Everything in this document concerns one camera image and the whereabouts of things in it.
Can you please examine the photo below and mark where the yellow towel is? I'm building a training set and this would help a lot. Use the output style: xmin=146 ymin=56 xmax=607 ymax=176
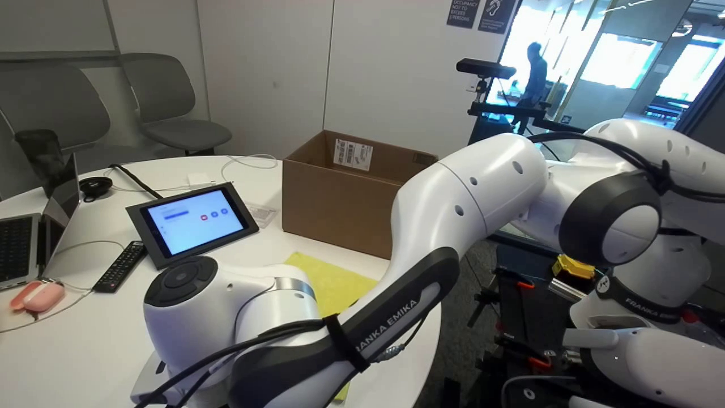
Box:
xmin=283 ymin=250 xmax=381 ymax=403

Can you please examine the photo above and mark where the brown cardboard box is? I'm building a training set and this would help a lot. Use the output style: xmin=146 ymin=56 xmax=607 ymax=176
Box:
xmin=282 ymin=130 xmax=440 ymax=260

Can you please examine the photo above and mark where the black tablet lit screen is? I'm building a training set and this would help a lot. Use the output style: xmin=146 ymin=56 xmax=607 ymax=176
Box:
xmin=124 ymin=178 xmax=260 ymax=272

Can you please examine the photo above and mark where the dark standing person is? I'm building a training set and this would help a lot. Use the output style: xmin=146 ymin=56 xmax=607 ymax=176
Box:
xmin=524 ymin=41 xmax=551 ymax=108

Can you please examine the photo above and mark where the yellow red emergency stop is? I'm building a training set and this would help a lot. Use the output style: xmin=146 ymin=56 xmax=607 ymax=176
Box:
xmin=551 ymin=251 xmax=599 ymax=284

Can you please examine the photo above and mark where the grey shell chair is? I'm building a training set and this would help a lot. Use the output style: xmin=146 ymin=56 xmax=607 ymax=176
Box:
xmin=0 ymin=61 xmax=116 ymax=176
xmin=120 ymin=50 xmax=233 ymax=157

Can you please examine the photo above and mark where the black remote control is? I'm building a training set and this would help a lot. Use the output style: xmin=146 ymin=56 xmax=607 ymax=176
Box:
xmin=91 ymin=238 xmax=150 ymax=294

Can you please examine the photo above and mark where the small black round device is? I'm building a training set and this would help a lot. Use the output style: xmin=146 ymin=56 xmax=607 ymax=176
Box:
xmin=78 ymin=175 xmax=116 ymax=204

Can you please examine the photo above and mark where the pink computer mouse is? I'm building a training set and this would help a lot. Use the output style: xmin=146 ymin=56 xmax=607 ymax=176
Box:
xmin=10 ymin=279 xmax=67 ymax=317

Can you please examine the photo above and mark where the silver laptop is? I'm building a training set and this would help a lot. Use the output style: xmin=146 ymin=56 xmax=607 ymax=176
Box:
xmin=0 ymin=176 xmax=81 ymax=293

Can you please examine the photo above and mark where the black camera stand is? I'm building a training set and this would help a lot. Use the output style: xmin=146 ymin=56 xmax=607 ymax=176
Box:
xmin=464 ymin=75 xmax=585 ymax=143

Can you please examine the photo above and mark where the black stereo camera bar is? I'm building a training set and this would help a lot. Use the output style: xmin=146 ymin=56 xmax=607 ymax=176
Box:
xmin=456 ymin=56 xmax=518 ymax=81

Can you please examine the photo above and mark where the dark wall sign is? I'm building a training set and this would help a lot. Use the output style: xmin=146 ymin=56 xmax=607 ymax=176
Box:
xmin=476 ymin=0 xmax=521 ymax=36
xmin=446 ymin=0 xmax=483 ymax=32

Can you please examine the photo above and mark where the black table cable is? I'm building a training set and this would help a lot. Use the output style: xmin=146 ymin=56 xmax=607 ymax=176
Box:
xmin=112 ymin=160 xmax=165 ymax=202

